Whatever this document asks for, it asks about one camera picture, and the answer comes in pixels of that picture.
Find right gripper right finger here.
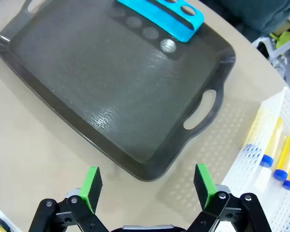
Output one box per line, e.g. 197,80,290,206
188,163,273,232

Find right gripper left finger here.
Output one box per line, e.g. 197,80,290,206
29,166,110,232

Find white perforated plastic basket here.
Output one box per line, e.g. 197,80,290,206
221,86,290,232

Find white plastic rack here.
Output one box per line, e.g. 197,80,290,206
0,199,22,232

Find dark grey plastic tray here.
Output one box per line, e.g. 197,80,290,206
0,0,236,183

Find white cart with green parts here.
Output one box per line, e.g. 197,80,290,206
251,23,290,85

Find blue test tube rack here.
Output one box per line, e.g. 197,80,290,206
116,0,205,42

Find person's dark clothed torso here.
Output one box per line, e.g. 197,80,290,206
207,0,290,36

